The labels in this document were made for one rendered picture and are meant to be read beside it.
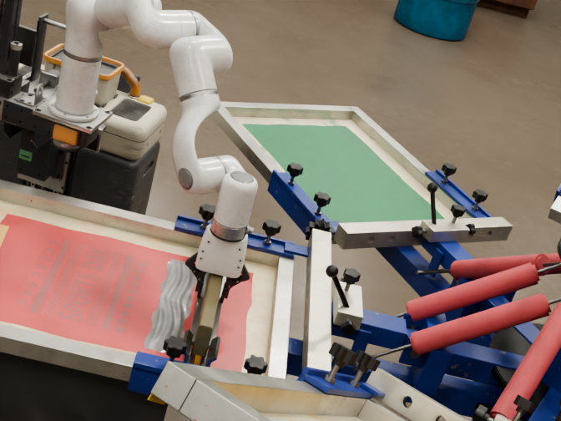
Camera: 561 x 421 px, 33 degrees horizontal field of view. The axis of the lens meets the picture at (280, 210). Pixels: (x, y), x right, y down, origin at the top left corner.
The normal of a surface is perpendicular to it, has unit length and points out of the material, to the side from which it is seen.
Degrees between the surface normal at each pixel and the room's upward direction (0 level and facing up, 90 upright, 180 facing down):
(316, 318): 0
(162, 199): 0
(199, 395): 58
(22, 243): 0
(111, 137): 90
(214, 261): 94
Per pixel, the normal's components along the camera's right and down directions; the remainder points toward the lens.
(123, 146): -0.23, 0.41
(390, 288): 0.25, -0.85
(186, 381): -0.32, -0.21
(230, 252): 0.01, 0.49
